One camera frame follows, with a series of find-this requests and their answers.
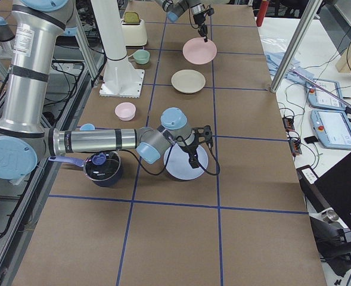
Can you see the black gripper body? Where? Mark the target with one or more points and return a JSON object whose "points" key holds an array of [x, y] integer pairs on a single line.
{"points": [[198, 19], [193, 147]]}

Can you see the pink plate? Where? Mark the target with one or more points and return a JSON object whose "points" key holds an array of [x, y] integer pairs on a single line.
{"points": [[199, 52]]}

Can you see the blue plate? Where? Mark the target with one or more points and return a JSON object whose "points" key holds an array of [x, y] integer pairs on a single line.
{"points": [[178, 165]]}

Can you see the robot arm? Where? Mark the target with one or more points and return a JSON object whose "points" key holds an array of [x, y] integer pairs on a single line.
{"points": [[175, 9], [23, 140]]}

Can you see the beige plate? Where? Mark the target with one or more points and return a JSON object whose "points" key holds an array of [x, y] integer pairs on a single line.
{"points": [[188, 81]]}

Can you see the green bowl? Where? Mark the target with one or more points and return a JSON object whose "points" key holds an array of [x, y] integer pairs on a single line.
{"points": [[141, 56]]}

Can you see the red bottle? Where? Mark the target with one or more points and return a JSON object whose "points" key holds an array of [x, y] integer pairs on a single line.
{"points": [[262, 12]]}

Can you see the cream toaster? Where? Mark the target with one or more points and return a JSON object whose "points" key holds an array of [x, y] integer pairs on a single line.
{"points": [[134, 29]]}

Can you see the pink bowl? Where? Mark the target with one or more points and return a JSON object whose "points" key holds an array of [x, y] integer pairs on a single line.
{"points": [[125, 111]]}

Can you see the dark blue pot with lid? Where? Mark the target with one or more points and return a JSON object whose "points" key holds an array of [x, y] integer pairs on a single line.
{"points": [[103, 169]]}

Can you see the black power strip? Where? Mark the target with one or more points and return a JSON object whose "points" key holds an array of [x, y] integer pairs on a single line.
{"points": [[294, 139]]}

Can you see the light blue cloth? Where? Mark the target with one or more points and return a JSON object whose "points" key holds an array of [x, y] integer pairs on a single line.
{"points": [[274, 59]]}

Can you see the far teach pendant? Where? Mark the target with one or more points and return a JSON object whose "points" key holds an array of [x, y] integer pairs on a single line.
{"points": [[320, 99]]}

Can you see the teach pendant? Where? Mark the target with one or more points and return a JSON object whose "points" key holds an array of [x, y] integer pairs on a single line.
{"points": [[320, 99], [332, 128]]}

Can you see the near teach pendant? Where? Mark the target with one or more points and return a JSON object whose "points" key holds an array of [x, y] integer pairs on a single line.
{"points": [[332, 128]]}

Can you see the black laptop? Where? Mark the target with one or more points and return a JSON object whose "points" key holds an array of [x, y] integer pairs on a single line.
{"points": [[335, 187]]}

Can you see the aluminium frame post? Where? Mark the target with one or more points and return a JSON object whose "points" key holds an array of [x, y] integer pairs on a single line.
{"points": [[300, 31]]}

